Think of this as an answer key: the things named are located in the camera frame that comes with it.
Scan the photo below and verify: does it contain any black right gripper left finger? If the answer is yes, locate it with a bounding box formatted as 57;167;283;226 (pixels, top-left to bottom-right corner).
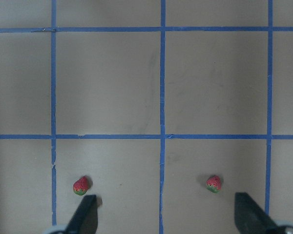
64;195;98;234

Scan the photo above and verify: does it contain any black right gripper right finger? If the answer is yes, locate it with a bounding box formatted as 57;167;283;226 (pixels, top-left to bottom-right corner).
234;193;281;234

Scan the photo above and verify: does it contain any red strawberry one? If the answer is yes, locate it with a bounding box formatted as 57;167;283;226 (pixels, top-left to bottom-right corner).
206;175;222;193
73;176;89;196

